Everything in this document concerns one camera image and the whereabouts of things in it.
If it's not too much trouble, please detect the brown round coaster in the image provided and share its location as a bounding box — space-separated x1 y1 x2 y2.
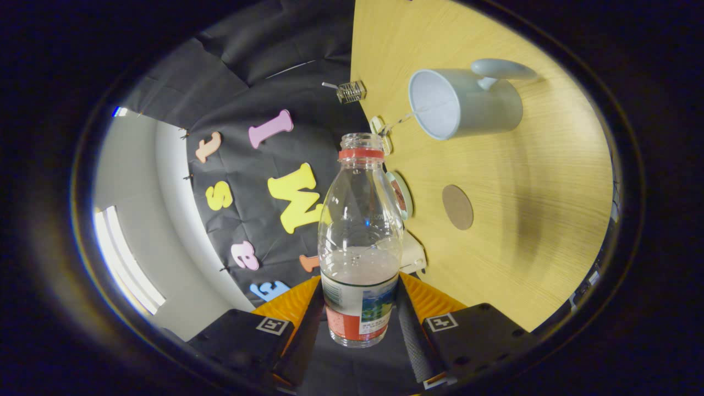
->
442 184 474 230

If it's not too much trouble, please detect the black backdrop cloth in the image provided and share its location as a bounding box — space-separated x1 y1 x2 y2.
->
124 0 424 395

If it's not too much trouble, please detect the long ceiling light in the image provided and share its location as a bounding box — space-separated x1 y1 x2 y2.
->
93 206 166 315

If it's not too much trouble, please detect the clear plastic juice bottle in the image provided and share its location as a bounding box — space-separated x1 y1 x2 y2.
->
318 133 405 348

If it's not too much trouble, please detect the wooden table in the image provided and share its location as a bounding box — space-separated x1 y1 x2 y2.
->
350 0 614 332

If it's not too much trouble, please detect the white cup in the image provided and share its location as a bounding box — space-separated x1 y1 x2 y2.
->
408 58 538 141

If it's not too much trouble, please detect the white toaster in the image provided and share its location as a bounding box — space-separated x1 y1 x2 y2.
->
400 231 427 274

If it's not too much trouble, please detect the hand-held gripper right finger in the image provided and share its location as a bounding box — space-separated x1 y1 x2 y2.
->
394 272 541 390

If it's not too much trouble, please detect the white divided tray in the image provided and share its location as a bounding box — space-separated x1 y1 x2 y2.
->
370 115 393 156

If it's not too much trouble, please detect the pale green plate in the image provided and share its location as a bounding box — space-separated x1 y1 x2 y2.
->
385 171 414 221

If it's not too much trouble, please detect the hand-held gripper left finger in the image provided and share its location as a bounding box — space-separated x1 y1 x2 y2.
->
186 275 325 388

